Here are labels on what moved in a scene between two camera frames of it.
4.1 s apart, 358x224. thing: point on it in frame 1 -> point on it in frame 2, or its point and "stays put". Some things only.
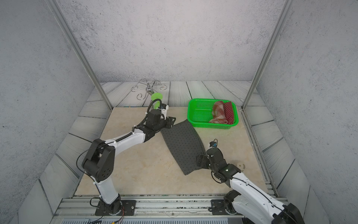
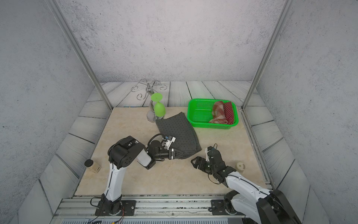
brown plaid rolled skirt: [218, 113] stays put
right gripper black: [199, 160] stays put
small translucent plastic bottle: [241, 166] stays put
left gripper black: [169, 122] -> [171, 154]
